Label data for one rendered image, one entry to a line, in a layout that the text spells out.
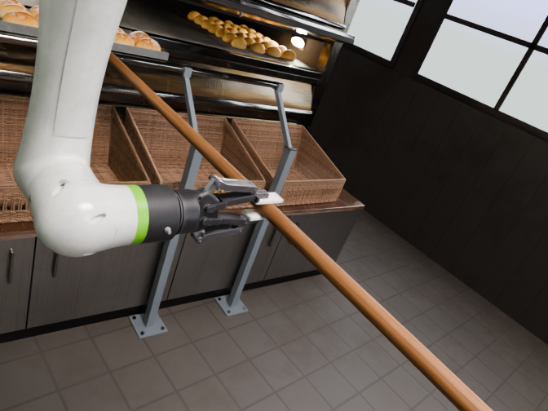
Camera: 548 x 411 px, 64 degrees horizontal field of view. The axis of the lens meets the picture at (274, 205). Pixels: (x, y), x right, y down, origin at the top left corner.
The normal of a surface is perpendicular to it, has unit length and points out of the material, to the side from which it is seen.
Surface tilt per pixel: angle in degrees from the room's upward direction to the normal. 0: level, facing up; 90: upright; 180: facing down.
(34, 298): 90
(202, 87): 70
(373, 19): 90
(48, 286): 90
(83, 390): 0
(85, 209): 42
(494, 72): 90
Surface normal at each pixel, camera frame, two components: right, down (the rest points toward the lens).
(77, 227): 0.36, 0.22
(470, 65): -0.71, 0.08
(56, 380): 0.33, -0.84
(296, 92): 0.64, 0.22
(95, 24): 0.52, 0.64
